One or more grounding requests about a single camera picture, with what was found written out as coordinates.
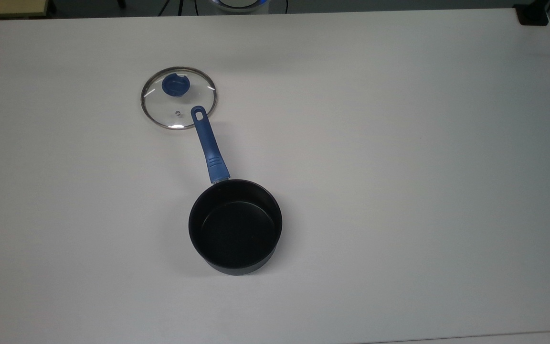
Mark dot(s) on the light wooden desk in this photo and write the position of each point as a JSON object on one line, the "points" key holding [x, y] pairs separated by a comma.
{"points": [[7, 7]]}

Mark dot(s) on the glass lid blue knob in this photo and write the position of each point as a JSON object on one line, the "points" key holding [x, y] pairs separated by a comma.
{"points": [[170, 109]]}

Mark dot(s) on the black table clamp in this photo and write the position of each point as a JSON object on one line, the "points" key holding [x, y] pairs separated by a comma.
{"points": [[533, 14]]}

